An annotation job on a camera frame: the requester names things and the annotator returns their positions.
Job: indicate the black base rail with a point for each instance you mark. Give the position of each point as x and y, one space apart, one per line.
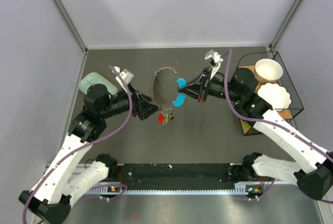
202 176

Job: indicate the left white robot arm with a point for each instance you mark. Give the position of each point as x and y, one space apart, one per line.
52 198

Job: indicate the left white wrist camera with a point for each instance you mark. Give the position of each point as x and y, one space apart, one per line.
126 75

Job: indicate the mint green rectangular tray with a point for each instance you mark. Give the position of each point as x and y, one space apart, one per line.
93 79

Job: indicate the red capped key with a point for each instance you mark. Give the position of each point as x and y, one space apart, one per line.
160 118

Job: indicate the white slotted cable duct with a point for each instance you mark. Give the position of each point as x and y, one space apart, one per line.
237 190

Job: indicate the black wire rack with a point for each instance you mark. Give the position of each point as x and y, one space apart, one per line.
296 107

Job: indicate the cream ceramic bowl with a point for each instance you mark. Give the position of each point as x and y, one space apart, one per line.
267 70

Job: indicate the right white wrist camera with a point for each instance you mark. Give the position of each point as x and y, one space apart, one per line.
215 60

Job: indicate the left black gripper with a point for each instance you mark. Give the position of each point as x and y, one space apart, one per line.
142 106

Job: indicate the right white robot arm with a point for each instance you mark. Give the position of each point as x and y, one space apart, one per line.
311 168

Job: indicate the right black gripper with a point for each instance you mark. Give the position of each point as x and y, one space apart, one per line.
194 90

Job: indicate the white scalloped plate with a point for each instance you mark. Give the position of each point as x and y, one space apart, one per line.
276 95

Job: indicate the yellow capped key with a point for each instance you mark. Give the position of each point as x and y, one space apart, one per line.
170 116

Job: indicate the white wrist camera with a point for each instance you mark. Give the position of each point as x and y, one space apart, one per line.
215 60
126 75

